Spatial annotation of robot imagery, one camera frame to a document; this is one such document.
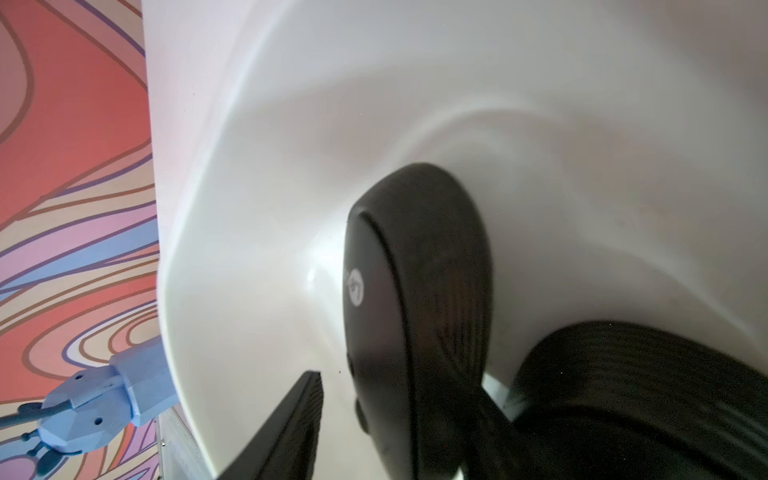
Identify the white storage tray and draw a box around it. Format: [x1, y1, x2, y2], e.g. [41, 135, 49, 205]
[143, 1, 767, 479]

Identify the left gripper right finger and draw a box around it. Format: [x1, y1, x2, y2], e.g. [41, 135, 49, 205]
[504, 321, 767, 479]

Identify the blue plastic connector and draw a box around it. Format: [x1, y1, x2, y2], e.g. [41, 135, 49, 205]
[1, 337, 179, 477]

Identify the black mouse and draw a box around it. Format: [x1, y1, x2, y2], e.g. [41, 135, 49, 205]
[343, 163, 527, 479]

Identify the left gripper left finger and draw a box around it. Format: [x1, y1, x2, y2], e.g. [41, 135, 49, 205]
[220, 371, 324, 480]

